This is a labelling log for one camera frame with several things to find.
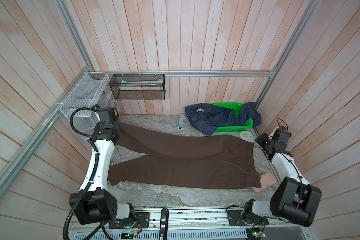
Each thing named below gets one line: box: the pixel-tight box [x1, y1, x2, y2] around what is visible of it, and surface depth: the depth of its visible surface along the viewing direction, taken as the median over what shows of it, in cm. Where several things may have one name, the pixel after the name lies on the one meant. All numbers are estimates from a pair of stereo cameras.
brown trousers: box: [107, 122, 262, 189], surface depth 92 cm
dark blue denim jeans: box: [185, 102, 262, 137], surface depth 113 cm
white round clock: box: [239, 130, 255, 142], surface depth 106 cm
